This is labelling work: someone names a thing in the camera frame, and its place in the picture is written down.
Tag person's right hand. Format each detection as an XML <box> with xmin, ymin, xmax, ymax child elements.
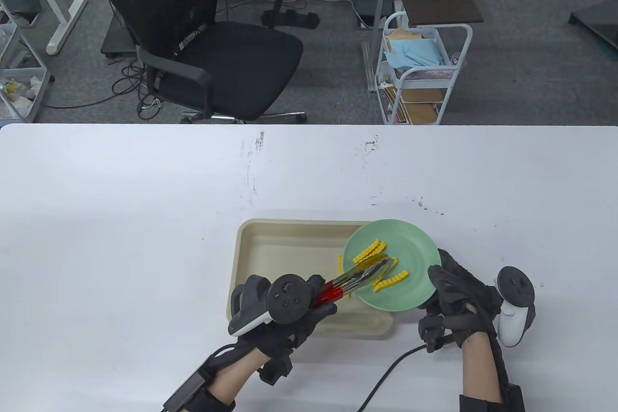
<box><xmin>418</xmin><ymin>249</ymin><xmax>503</xmax><ymax>350</ymax></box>

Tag person's left hand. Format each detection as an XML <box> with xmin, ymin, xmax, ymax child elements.
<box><xmin>232</xmin><ymin>274</ymin><xmax>338</xmax><ymax>359</ymax></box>

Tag red-handled metal tongs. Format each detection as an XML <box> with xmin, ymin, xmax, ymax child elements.
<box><xmin>313</xmin><ymin>257</ymin><xmax>394</xmax><ymax>307</ymax></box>

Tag green plate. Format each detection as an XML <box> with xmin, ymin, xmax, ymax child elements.
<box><xmin>343</xmin><ymin>220</ymin><xmax>441</xmax><ymax>311</ymax></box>

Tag cream baking tray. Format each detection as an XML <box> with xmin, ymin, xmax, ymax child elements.
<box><xmin>227</xmin><ymin>219</ymin><xmax>394</xmax><ymax>339</ymax></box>

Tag person's right forearm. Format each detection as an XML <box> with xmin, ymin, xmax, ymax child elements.
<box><xmin>461</xmin><ymin>335</ymin><xmax>505</xmax><ymax>412</ymax></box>

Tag person's left forearm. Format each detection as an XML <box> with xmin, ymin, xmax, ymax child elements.
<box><xmin>208</xmin><ymin>349</ymin><xmax>271</xmax><ymax>405</ymax></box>

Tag black white left hand controller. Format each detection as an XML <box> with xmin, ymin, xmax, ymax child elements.
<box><xmin>228</xmin><ymin>274</ymin><xmax>315</xmax><ymax>337</ymax></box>

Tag black white hand controller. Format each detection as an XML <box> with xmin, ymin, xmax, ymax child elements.
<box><xmin>228</xmin><ymin>274</ymin><xmax>315</xmax><ymax>337</ymax></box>
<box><xmin>497</xmin><ymin>266</ymin><xmax>536</xmax><ymax>347</ymax></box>

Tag black right glove sensor module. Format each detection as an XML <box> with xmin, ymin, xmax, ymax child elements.
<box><xmin>418</xmin><ymin>315</ymin><xmax>445</xmax><ymax>352</ymax></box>

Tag black glove sensor module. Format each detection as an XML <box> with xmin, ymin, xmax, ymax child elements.
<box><xmin>258</xmin><ymin>354</ymin><xmax>294</xmax><ymax>386</ymax></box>
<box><xmin>418</xmin><ymin>315</ymin><xmax>445</xmax><ymax>352</ymax></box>

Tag black left glove sensor module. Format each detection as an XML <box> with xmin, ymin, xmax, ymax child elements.
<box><xmin>258</xmin><ymin>354</ymin><xmax>294</xmax><ymax>386</ymax></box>

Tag black white right hand controller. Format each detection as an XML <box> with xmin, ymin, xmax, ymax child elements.
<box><xmin>497</xmin><ymin>266</ymin><xmax>536</xmax><ymax>347</ymax></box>

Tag black right wrist sensor box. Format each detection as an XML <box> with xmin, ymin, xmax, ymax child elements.
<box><xmin>505</xmin><ymin>383</ymin><xmax>526</xmax><ymax>412</ymax></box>

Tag black wrist sensor box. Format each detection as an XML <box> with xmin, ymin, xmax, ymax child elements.
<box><xmin>505</xmin><ymin>383</ymin><xmax>526</xmax><ymax>412</ymax></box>
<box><xmin>162</xmin><ymin>369</ymin><xmax>208</xmax><ymax>412</ymax></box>

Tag black left wrist sensor box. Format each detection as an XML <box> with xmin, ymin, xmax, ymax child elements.
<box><xmin>162</xmin><ymin>369</ymin><xmax>208</xmax><ymax>412</ymax></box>

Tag brown cardboard pieces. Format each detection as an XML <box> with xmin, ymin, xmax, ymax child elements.
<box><xmin>398</xmin><ymin>88</ymin><xmax>445</xmax><ymax>124</ymax></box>

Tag white rolling cart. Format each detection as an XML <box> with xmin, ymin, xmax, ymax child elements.
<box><xmin>376</xmin><ymin>11</ymin><xmax>474</xmax><ymax>126</ymax></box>

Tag blue paper sheets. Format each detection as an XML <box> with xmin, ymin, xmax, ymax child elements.
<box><xmin>386</xmin><ymin>38</ymin><xmax>445</xmax><ymax>70</ymax></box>

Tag black mesh office chair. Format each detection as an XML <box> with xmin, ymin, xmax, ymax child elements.
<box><xmin>77</xmin><ymin>0</ymin><xmax>307</xmax><ymax>124</ymax></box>

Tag black power strip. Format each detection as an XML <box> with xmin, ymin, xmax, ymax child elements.
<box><xmin>262</xmin><ymin>9</ymin><xmax>320</xmax><ymax>30</ymax></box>

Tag black floor platform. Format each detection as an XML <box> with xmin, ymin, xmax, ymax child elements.
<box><xmin>569</xmin><ymin>0</ymin><xmax>618</xmax><ymax>62</ymax></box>

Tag black floor stand base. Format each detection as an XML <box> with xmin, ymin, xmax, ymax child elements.
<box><xmin>100</xmin><ymin>21</ymin><xmax>138</xmax><ymax>60</ymax></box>

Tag white storage bin cart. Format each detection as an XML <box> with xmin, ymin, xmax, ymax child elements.
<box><xmin>0</xmin><ymin>0</ymin><xmax>51</xmax><ymax>124</ymax></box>

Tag white desk leg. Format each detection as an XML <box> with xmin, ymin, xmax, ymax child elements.
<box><xmin>36</xmin><ymin>0</ymin><xmax>88</xmax><ymax>56</ymax></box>

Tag black glove cable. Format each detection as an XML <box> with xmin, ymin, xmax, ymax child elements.
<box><xmin>357</xmin><ymin>344</ymin><xmax>428</xmax><ymax>412</ymax></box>

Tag tangled black floor cables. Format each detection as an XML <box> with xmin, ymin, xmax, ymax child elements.
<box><xmin>111</xmin><ymin>57</ymin><xmax>162</xmax><ymax>120</ymax></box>

